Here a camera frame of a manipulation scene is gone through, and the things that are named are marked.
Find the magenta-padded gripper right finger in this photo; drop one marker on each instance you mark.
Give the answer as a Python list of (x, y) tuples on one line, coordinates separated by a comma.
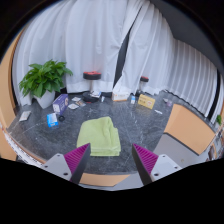
[(161, 166)]

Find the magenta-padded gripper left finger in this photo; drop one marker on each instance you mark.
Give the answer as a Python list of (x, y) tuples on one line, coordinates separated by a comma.
[(59, 165)]

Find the light green towel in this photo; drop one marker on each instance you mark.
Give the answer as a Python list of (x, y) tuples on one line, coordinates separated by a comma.
[(98, 136)]

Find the small black round lid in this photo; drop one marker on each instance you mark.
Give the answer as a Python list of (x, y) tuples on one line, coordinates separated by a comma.
[(61, 118)]

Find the small white tube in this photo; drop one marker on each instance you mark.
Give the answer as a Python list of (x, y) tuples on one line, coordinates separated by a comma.
[(158, 112)]

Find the white flat packet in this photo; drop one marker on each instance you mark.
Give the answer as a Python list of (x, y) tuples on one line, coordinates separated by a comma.
[(25, 116)]

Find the small white card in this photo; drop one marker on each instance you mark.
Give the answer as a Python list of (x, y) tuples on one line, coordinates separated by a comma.
[(73, 106), (76, 99)]

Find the purple cardboard box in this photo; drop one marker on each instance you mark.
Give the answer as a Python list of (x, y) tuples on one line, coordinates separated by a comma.
[(60, 104)]

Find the small brown printed card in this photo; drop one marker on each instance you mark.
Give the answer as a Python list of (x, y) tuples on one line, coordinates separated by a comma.
[(80, 103)]

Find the yellow printed box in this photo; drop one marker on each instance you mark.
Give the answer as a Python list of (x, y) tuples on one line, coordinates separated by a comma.
[(146, 101)]

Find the small blue and white box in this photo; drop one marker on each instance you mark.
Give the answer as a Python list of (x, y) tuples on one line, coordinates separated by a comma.
[(133, 100)]

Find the small white packet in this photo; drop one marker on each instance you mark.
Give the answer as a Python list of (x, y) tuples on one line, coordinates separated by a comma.
[(102, 99)]

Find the white paper stack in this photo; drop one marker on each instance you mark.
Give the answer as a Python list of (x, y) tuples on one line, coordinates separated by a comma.
[(95, 94)]

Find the white and orange box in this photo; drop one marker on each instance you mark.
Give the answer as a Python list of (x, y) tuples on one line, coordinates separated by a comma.
[(120, 96)]

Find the green potted plant white pot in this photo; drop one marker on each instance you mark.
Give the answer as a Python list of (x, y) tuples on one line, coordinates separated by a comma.
[(43, 78)]

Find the white pleated sheer curtain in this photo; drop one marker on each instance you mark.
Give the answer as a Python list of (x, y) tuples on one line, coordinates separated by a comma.
[(196, 76)]

